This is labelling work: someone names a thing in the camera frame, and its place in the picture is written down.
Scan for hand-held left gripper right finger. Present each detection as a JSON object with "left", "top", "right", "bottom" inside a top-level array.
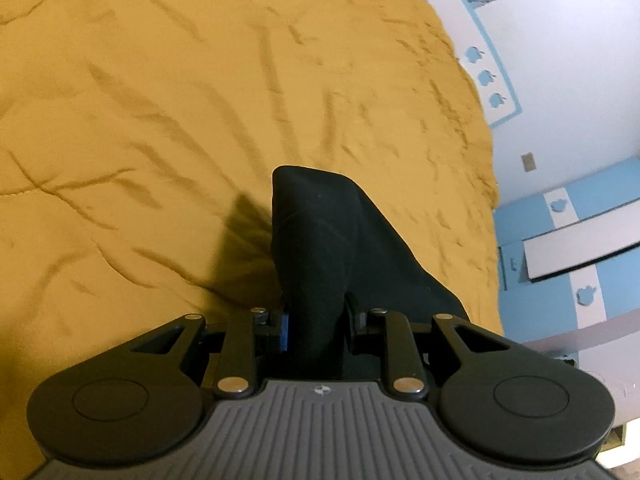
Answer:
[{"left": 346, "top": 296, "right": 512, "bottom": 399}]

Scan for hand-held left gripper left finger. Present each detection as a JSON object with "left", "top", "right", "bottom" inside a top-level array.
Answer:
[{"left": 127, "top": 306, "right": 292, "bottom": 399}]

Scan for black pants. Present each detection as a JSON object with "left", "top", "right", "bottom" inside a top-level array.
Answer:
[{"left": 271, "top": 164, "right": 474, "bottom": 382}]

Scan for yellow quilted blanket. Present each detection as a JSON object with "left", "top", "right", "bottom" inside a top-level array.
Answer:
[{"left": 0, "top": 0, "right": 504, "bottom": 463}]

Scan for blue and white wardrobe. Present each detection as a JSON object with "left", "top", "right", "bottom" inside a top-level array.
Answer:
[{"left": 492, "top": 157, "right": 640, "bottom": 361}]

